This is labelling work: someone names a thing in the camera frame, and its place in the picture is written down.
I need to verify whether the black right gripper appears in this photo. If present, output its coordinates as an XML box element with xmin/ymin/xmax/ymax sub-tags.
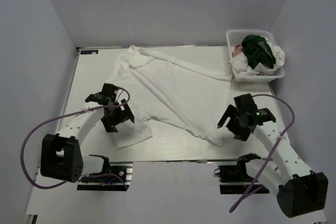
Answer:
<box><xmin>218</xmin><ymin>104</ymin><xmax>251</xmax><ymax>142</ymax></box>

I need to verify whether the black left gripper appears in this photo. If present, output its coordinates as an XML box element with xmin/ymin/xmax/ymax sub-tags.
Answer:
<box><xmin>101</xmin><ymin>99</ymin><xmax>134</xmax><ymax>133</ymax></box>

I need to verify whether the white printed t shirt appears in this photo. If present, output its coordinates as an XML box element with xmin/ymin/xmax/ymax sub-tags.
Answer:
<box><xmin>229</xmin><ymin>36</ymin><xmax>286</xmax><ymax>76</ymax></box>

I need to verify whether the pink t shirt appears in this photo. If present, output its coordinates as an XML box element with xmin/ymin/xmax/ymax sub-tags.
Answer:
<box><xmin>232</xmin><ymin>45</ymin><xmax>244</xmax><ymax>57</ymax></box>

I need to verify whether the dark green t shirt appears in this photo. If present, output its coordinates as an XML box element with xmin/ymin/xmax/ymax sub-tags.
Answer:
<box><xmin>241</xmin><ymin>35</ymin><xmax>276</xmax><ymax>69</ymax></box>

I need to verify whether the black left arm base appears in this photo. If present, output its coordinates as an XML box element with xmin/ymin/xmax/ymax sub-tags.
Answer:
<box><xmin>77</xmin><ymin>155</ymin><xmax>133</xmax><ymax>191</ymax></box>

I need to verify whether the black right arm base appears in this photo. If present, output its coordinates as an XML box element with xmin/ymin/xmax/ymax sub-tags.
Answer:
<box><xmin>214</xmin><ymin>153</ymin><xmax>261</xmax><ymax>195</ymax></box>

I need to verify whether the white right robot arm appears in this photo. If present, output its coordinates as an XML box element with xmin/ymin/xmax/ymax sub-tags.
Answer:
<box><xmin>214</xmin><ymin>93</ymin><xmax>329</xmax><ymax>218</ymax></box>

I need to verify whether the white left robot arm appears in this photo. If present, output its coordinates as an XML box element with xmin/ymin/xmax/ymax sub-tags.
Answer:
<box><xmin>40</xmin><ymin>83</ymin><xmax>134</xmax><ymax>183</ymax></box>

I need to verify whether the blue label sticker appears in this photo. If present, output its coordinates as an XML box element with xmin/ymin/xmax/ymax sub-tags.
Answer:
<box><xmin>80</xmin><ymin>50</ymin><xmax>99</xmax><ymax>55</ymax></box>

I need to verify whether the white plastic laundry basket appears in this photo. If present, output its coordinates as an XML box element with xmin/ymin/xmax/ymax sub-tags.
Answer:
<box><xmin>226</xmin><ymin>29</ymin><xmax>285</xmax><ymax>83</ymax></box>

